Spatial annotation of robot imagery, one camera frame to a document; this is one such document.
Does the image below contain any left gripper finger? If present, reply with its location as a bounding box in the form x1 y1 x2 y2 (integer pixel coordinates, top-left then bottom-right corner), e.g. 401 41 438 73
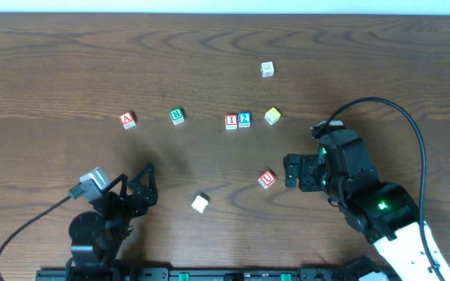
127 163 155 191
101 173 128 197

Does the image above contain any red letter A block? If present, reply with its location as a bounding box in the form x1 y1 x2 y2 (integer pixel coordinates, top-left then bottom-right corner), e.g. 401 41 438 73
119 112 136 130

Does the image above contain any red letter I block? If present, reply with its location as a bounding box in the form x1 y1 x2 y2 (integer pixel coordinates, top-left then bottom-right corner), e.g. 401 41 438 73
225 114 238 130

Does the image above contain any blue number 2 block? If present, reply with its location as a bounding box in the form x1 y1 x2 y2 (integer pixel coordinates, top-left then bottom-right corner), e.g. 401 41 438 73
237 112 252 128

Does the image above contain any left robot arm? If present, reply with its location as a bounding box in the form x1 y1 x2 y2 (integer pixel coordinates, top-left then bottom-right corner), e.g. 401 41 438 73
66 164 158 280

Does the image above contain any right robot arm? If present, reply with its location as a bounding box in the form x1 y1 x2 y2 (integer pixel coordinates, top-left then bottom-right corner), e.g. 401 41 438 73
284 129 450 280

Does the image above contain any green letter R block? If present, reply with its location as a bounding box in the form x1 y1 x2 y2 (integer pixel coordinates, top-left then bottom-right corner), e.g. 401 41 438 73
169 108 184 126

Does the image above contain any plain white wooden block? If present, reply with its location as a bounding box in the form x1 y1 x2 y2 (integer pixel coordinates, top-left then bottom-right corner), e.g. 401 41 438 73
191 194 209 214

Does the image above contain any red letter U block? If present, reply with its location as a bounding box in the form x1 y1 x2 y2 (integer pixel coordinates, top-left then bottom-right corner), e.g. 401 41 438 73
258 170 277 189

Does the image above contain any yellow topped wooden block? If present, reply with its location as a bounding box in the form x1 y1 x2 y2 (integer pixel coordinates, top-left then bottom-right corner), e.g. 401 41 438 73
264 107 281 125

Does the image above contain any white letter M block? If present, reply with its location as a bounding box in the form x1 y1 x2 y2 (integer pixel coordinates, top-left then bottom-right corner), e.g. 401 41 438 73
260 62 275 78

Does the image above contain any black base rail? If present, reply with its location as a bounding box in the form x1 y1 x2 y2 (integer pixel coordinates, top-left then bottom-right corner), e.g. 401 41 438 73
35 266 405 281

